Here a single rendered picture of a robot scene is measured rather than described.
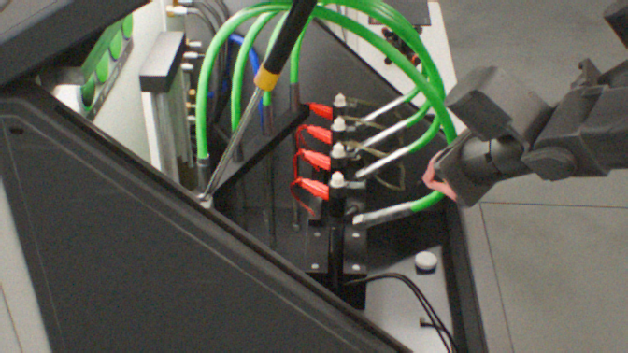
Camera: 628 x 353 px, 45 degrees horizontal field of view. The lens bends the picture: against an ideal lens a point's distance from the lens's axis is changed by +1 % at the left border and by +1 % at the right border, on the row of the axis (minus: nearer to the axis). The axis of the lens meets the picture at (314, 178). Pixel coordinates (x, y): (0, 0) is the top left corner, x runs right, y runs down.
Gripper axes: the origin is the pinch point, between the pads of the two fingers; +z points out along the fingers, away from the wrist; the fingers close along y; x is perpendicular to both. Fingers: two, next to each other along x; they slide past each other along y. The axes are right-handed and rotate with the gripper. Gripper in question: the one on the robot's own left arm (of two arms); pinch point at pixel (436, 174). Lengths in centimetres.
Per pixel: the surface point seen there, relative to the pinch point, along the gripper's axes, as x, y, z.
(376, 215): 0.8, 5.8, 9.1
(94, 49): -35.2, 26.8, -3.5
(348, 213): 1.0, 2.4, 22.8
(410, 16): -14, -73, 80
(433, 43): -6, -65, 68
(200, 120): -23.6, 12.8, 21.6
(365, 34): -19.7, 0.5, -6.2
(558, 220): 82, -122, 141
